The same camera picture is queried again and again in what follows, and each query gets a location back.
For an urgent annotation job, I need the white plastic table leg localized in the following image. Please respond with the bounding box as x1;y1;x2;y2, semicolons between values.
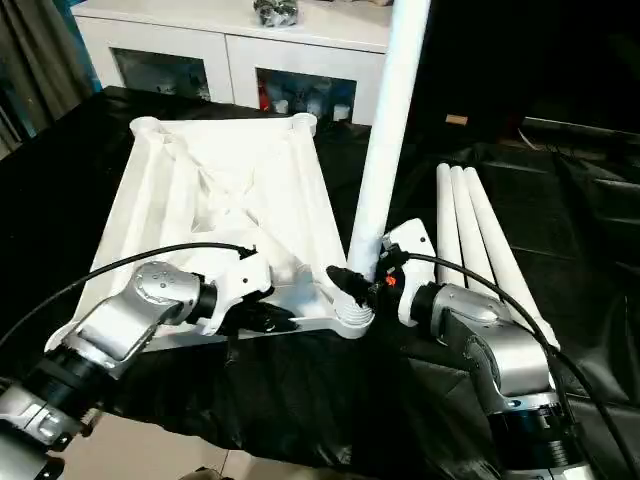
435;162;467;287
463;167;563;352
339;0;432;324
449;165;502;302

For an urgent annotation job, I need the white plastic table top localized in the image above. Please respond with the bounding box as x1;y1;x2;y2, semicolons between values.
44;112;376;354

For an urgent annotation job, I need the black table mat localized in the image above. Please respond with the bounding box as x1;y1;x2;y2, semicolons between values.
0;84;640;480

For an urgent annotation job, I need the grey curtain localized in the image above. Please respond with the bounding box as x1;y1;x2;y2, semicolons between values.
0;0;96;162

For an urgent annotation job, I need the white glass-door cabinet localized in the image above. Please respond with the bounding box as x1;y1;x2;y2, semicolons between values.
69;0;397;126

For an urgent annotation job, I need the bag of black parts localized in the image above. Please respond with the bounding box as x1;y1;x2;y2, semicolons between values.
252;0;302;29

